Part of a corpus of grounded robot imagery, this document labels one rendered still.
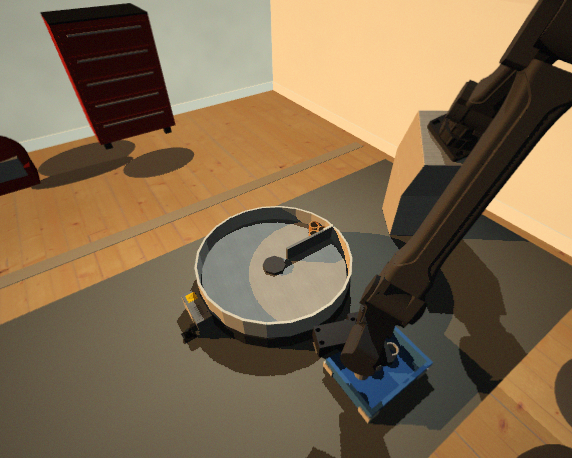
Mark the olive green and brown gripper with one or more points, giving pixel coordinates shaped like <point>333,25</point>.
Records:
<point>386,357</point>

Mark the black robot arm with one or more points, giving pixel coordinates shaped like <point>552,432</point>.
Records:
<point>520,115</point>

